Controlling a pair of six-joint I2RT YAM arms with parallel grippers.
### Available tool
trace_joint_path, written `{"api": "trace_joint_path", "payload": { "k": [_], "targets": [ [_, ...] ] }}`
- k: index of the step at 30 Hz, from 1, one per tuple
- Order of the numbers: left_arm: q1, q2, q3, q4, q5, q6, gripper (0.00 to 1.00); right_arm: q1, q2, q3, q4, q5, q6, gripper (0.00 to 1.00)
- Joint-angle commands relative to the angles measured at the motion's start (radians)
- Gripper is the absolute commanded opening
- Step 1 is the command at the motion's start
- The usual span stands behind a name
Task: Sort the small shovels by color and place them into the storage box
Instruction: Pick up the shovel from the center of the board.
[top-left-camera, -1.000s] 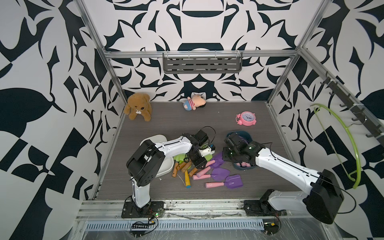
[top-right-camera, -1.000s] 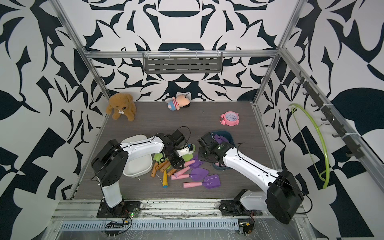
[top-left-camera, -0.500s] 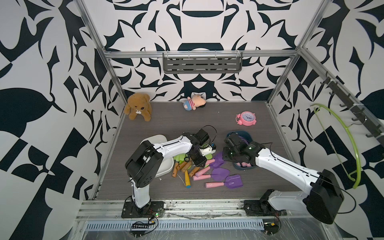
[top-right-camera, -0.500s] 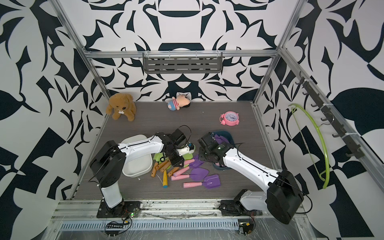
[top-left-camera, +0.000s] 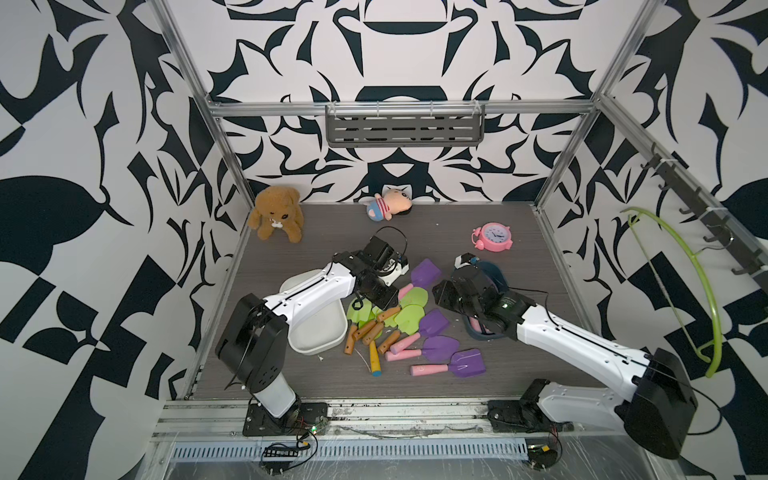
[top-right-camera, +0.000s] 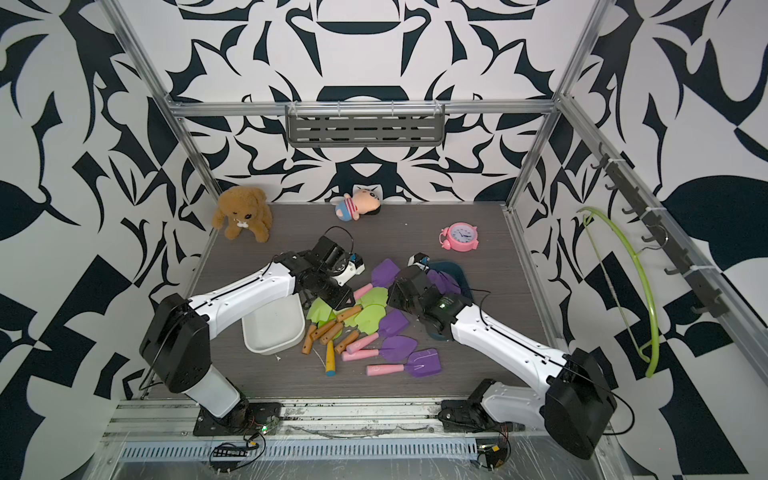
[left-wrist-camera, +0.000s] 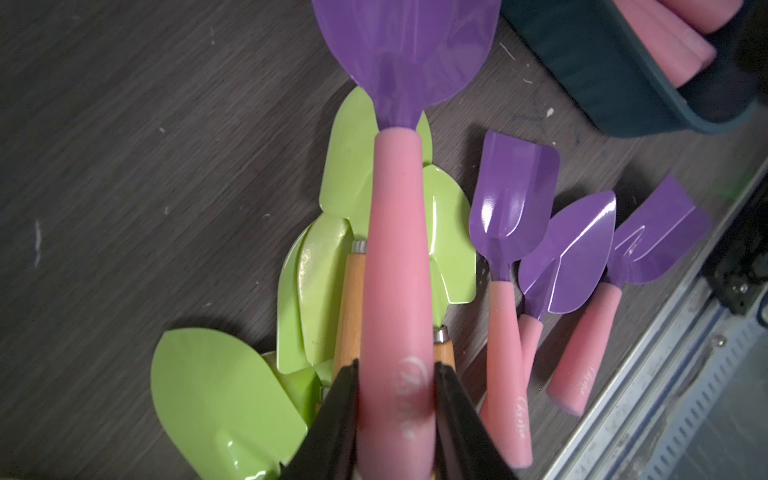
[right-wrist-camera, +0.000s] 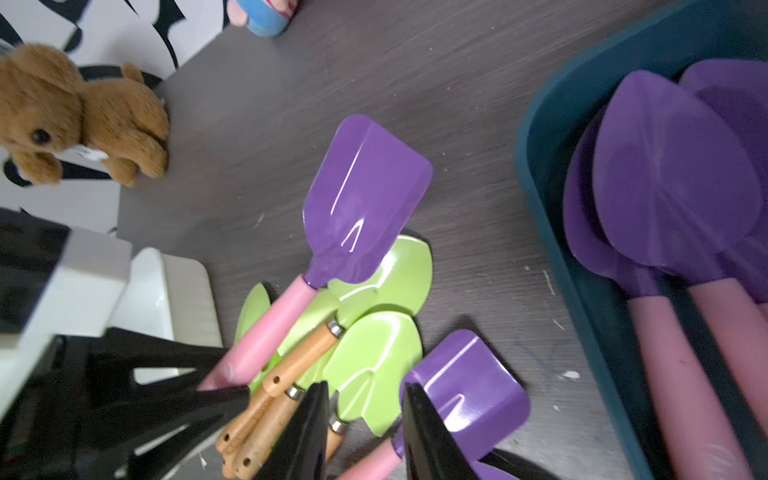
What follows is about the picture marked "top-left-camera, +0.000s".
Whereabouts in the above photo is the purple square scoop pink handle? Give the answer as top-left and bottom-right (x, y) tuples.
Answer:
(398, 259), (442, 300)

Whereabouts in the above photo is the purple shovel pink handle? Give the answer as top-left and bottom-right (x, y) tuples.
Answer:
(389, 309), (450, 354)
(410, 349), (486, 378)

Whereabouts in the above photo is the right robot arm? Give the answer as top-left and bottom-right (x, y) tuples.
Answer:
(432, 264), (698, 460)

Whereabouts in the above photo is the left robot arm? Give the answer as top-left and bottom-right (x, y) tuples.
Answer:
(215, 235), (409, 420)

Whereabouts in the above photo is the teal storage box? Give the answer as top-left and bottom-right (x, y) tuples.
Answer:
(463, 257), (528, 341)

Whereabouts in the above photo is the white storage tray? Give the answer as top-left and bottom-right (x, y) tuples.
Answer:
(288, 299), (348, 356)

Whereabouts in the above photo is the black connector box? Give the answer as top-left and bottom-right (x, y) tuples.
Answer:
(527, 445), (560, 471)

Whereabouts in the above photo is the pink alarm clock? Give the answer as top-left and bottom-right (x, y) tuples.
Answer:
(471, 222), (513, 253)

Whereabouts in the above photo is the small plush doll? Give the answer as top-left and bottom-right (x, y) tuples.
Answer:
(366, 189), (412, 222)

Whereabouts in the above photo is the brown teddy bear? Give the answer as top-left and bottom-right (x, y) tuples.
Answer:
(247, 185), (304, 243)

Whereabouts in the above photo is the green hoop hanger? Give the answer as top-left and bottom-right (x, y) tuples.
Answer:
(621, 206), (725, 379)

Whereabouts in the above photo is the green shovel wooden handle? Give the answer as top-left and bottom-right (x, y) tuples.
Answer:
(359, 287), (429, 340)
(344, 298), (373, 355)
(377, 304), (425, 354)

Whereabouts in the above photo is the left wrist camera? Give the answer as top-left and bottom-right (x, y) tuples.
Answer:
(377, 242), (410, 286)

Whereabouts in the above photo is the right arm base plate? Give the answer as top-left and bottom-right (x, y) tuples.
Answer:
(487, 400), (574, 433)

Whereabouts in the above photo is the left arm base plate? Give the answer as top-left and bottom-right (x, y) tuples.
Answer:
(242, 400), (329, 437)

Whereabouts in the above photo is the black hook rail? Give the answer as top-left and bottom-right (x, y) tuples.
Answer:
(643, 142), (767, 292)

